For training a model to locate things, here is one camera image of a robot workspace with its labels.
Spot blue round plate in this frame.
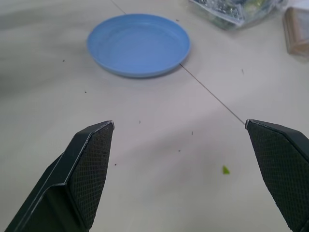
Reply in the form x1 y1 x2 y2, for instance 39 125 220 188
86 13 191 79

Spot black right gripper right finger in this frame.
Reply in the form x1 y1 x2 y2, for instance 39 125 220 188
244 118 309 232

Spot clear beige plastic box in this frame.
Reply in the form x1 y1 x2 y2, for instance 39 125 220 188
282 6 309 58

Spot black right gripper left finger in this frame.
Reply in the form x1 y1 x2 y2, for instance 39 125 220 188
2 120 115 232

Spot clear plastic bag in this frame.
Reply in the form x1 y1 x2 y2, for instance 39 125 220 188
188 0 285 31

